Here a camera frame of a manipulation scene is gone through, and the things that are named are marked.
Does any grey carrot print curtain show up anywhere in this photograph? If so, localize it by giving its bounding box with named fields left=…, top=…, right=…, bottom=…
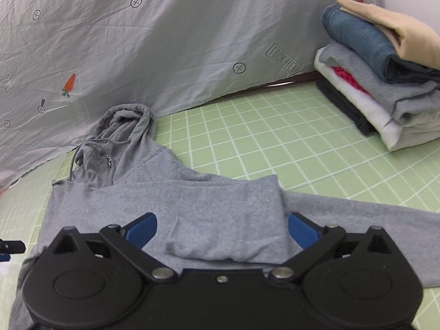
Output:
left=0, top=0, right=386, bottom=193

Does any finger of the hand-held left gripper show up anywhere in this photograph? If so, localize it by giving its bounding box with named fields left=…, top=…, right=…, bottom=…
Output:
left=0, top=239, right=26, bottom=262

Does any grey folded garment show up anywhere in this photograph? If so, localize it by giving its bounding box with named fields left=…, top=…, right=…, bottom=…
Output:
left=321, top=43, right=440, bottom=126

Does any black folded garment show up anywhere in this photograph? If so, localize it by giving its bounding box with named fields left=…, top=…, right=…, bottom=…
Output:
left=316, top=78, right=377, bottom=136

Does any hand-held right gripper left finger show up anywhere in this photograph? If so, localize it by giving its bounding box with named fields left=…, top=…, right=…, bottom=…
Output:
left=46, top=212, right=180, bottom=283

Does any stack of folded clothes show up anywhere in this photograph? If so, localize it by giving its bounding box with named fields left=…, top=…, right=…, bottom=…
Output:
left=314, top=48, right=440, bottom=152

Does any beige folded garment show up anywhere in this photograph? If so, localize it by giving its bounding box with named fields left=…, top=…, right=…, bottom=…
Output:
left=337, top=0, right=440, bottom=71

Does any blue folded garment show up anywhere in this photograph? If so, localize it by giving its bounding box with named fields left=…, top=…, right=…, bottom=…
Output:
left=322, top=4, right=440, bottom=84

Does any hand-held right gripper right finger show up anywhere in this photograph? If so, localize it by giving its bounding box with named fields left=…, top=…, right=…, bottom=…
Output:
left=264, top=212, right=397, bottom=283

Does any grey zip hoodie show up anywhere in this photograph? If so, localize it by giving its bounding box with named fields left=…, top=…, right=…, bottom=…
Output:
left=10, top=103, right=440, bottom=330

